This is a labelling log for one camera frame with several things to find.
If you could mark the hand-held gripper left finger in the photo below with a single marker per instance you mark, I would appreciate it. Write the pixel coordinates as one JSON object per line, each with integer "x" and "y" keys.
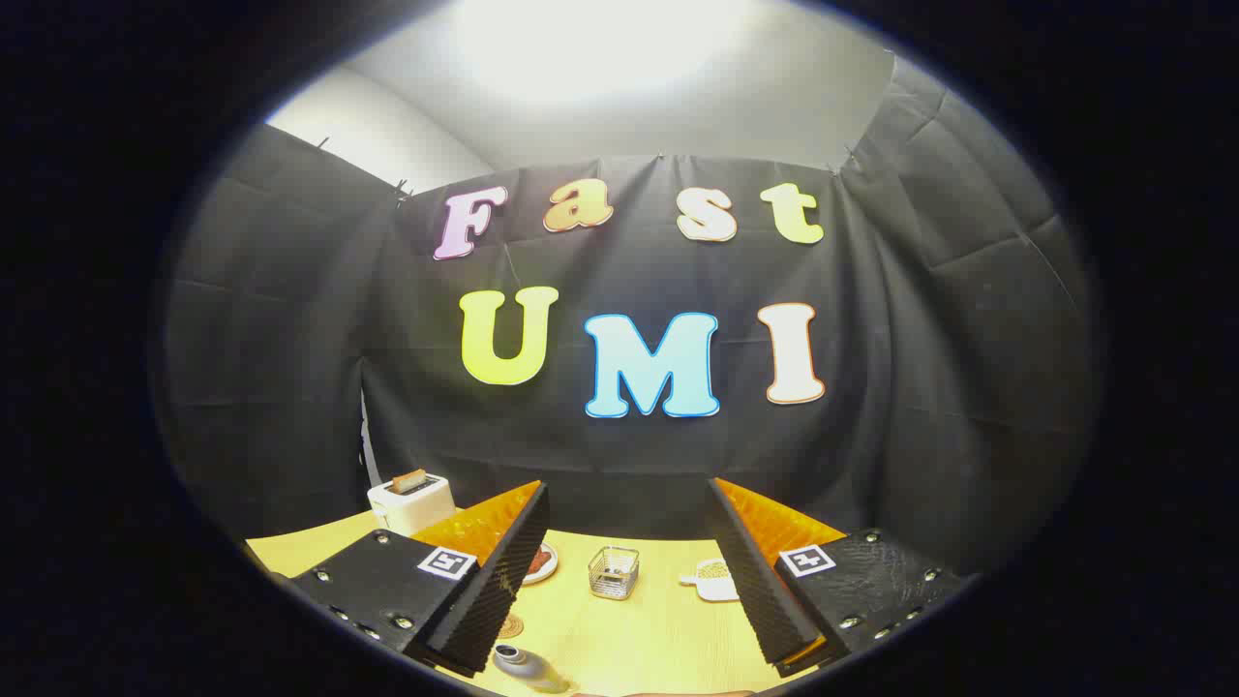
{"x": 498, "y": 590}

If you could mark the white divided dish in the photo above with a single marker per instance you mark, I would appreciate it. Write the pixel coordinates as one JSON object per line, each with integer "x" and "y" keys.
{"x": 711, "y": 581}

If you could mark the round cork coaster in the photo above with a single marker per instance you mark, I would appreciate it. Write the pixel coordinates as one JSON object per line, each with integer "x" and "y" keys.
{"x": 511, "y": 625}

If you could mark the toast slice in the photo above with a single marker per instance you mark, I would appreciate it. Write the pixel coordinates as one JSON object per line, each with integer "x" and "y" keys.
{"x": 408, "y": 479}

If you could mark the white toaster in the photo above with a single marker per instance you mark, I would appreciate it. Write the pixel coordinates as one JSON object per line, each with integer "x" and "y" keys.
{"x": 416, "y": 503}

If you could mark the silver juice bottle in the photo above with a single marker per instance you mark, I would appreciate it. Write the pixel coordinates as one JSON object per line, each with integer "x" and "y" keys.
{"x": 528, "y": 668}

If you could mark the wooden table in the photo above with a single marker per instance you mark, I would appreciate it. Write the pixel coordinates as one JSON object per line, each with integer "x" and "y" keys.
{"x": 639, "y": 639}

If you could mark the brown meat strips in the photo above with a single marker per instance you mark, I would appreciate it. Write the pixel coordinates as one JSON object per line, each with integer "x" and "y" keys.
{"x": 537, "y": 561}

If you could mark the black backdrop cloth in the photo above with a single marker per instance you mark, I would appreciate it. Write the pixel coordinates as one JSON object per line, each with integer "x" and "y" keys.
{"x": 900, "y": 387}

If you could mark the round white plate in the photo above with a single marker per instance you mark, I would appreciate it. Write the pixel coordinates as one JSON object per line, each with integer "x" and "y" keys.
{"x": 544, "y": 569}

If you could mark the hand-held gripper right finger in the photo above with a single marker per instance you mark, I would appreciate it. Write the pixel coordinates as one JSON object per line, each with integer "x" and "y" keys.
{"x": 760, "y": 600}

